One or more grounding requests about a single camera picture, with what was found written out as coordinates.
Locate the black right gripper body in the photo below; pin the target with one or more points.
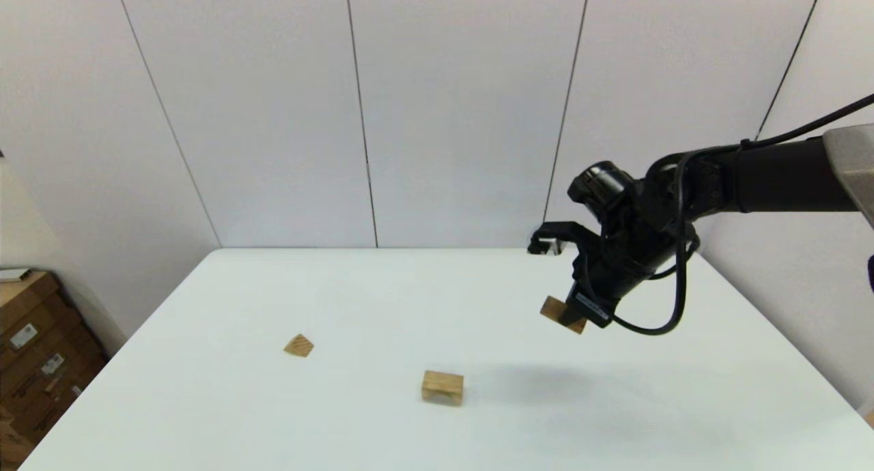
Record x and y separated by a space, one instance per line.
621 266

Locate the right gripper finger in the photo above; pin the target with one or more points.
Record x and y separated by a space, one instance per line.
575 314

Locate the rectangular wooden building block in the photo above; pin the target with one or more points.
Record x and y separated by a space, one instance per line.
552 310

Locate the arched wooden building block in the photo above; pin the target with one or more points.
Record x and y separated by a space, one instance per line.
442 386

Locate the triangular wooden building block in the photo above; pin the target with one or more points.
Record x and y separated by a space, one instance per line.
299 347

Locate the brown cardboard box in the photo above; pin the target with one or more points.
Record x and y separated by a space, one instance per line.
72 353
48 326
41 411
24 292

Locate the flat white grey item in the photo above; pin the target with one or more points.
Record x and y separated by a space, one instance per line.
13 274

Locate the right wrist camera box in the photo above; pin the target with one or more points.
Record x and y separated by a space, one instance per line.
550 235

